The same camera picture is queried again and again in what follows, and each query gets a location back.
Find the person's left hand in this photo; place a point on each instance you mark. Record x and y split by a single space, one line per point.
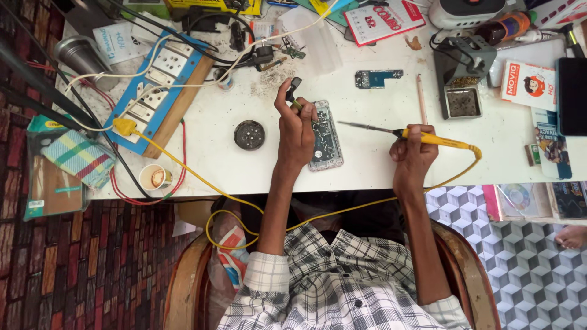
296 137

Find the person's right hand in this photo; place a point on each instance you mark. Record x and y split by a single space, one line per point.
415 162

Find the yellow soldering iron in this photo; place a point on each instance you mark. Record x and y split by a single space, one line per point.
440 141

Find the small black hand tool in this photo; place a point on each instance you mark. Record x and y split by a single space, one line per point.
294 88

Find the opened phone with circuit board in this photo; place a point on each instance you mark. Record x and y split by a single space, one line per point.
326 142

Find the round black flux tin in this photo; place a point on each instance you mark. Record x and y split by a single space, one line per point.
249 135

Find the wooden pencil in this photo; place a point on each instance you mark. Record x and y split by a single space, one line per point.
421 98

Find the small green circuit board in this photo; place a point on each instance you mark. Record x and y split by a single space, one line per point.
294 52

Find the black plug adapter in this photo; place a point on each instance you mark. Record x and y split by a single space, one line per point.
263 55

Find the blue phone circuit board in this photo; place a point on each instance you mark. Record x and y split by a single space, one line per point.
378 78

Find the clear plastic case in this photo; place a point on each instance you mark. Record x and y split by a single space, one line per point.
323 48

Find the grey soldering iron stand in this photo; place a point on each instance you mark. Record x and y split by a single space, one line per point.
463 59

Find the small green box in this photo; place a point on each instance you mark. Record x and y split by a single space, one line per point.
533 155

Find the wooden chair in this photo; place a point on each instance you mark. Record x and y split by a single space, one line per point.
467 270

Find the shelf with discs and packets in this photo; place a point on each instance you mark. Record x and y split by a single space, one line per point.
532 200

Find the colourful plastic bag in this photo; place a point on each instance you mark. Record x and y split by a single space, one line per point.
231 256

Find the white box red cartoon print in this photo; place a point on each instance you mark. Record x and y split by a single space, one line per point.
527 85

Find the blue cartoon print packet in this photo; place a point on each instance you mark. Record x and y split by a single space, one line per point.
552 146

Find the blue wooden socket board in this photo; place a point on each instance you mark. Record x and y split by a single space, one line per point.
160 96

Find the red and white packet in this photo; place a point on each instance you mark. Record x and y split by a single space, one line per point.
383 20

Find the white paper cup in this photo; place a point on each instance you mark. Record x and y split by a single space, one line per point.
155 178

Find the checked shirt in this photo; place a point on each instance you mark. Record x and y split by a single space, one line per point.
339 288

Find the white round device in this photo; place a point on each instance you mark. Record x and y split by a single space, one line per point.
465 13

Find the yellow box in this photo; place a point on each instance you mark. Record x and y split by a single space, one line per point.
201 5

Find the brown bottle orange label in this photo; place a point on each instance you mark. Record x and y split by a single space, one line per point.
504 27

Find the black smartphone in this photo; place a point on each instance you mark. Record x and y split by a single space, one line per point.
573 96

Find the white glue tube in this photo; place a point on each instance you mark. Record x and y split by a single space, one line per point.
536 35

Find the black tool yellow band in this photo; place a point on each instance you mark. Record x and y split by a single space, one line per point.
572 41

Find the white packet blue print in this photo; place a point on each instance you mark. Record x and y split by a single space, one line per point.
114 43

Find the plaid cloth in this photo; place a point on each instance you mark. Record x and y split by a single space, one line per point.
80 158

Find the steel tumbler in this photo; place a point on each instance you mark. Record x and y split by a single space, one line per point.
82 57

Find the teal phone case packet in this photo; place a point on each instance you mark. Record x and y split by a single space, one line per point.
52 192

